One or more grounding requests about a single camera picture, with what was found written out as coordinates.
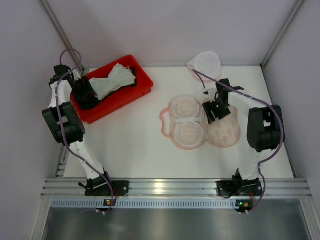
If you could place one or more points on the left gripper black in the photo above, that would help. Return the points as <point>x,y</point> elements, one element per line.
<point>85,95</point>

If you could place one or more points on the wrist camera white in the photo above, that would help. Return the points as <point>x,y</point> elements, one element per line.
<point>209,95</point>
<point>76,75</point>

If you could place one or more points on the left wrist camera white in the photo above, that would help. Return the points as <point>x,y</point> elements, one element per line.
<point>76,75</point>

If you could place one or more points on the slotted cable duct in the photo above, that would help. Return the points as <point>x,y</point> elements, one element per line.
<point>152,203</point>

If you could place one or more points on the pale green bra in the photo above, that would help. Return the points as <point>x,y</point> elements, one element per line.
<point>101,86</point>

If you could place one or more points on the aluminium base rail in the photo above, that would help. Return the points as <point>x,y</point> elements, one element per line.
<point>276,188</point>

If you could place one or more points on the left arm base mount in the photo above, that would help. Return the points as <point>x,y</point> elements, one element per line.
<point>120,187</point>

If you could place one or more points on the black bra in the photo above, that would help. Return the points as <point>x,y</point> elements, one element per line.
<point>133,72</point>

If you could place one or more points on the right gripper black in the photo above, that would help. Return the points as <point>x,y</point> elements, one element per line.
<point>215,113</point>

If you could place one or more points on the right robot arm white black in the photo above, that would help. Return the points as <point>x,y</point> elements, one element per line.
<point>264,133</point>

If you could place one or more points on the floral pink laundry bag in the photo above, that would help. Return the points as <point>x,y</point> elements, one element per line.
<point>185,122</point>

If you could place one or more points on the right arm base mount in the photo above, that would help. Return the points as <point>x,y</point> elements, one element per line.
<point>241,188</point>

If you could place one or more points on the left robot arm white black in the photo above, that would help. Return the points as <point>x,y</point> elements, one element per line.
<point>67,128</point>

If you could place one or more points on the red plastic bin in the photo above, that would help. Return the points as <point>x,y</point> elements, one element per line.
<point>120,98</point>

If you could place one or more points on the white mesh laundry bag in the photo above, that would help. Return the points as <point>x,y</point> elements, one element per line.
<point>207,63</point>

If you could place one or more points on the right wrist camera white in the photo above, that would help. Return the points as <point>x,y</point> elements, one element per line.
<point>209,95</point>

